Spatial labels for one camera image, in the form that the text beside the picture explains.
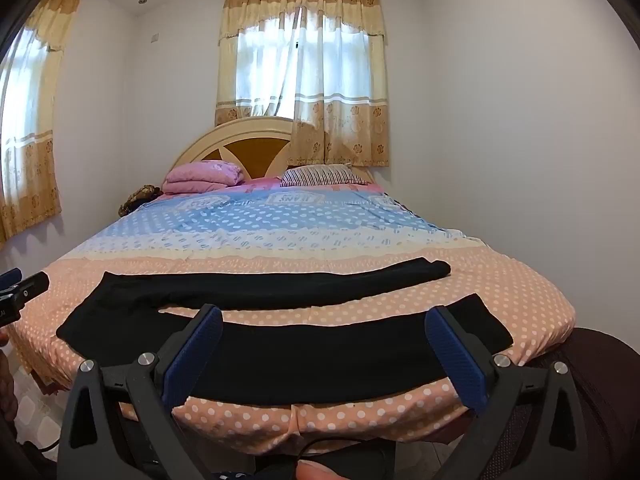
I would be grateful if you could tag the polka-dot bed sheet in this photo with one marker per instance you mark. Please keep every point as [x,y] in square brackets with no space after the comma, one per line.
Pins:
[300,240]

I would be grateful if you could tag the cream wooden headboard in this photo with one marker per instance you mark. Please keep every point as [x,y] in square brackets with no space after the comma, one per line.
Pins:
[255,152]

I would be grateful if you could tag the folded pink blanket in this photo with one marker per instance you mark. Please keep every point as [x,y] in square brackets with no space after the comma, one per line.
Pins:
[202,177]

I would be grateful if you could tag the black pants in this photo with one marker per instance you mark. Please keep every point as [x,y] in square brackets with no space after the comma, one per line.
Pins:
[310,355]

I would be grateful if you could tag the striped pillow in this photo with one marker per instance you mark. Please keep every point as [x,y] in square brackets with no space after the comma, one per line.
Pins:
[320,175]

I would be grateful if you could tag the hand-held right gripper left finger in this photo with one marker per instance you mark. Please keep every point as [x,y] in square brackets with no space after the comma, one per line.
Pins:
[192,360]

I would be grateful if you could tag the dark brown mesh clothing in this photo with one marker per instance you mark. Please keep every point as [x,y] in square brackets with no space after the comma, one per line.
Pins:
[610,400]

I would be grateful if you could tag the brown patterned bundle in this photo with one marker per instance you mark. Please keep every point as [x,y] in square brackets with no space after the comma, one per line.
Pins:
[140,197]

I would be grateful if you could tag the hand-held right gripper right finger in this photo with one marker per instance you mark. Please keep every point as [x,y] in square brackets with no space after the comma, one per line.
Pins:
[457,355]

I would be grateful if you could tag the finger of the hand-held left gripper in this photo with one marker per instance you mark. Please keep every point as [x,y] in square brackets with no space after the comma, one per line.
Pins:
[32,285]
[10,276]

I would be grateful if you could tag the person's right hand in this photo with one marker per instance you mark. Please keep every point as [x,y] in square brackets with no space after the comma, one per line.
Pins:
[317,471]

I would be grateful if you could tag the beige floral window curtain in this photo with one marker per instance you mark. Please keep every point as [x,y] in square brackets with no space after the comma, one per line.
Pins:
[30,175]
[345,130]

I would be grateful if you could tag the navy white-patterned cloth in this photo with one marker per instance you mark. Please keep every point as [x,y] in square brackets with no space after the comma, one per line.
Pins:
[235,475]

